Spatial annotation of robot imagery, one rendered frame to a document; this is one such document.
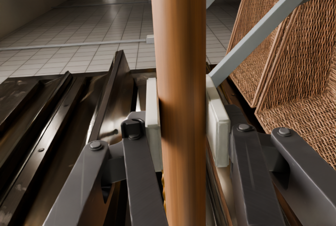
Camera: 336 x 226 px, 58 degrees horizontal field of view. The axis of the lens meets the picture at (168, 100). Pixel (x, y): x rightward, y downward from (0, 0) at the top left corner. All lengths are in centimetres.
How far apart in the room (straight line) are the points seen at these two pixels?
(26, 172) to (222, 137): 97
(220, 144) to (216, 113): 2
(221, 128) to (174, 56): 5
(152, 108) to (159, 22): 5
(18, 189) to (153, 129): 91
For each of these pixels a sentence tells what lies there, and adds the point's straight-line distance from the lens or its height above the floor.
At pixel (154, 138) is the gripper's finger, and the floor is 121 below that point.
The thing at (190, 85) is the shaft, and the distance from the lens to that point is 17.
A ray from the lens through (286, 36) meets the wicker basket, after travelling 113.
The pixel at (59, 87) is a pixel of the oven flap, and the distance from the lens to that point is 160.
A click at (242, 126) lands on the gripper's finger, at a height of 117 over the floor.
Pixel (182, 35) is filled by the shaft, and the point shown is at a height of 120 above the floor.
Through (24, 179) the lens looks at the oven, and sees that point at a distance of 108.
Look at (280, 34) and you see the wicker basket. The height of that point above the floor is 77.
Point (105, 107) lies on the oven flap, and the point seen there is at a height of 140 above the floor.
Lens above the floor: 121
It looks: 1 degrees down
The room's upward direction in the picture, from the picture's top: 94 degrees counter-clockwise
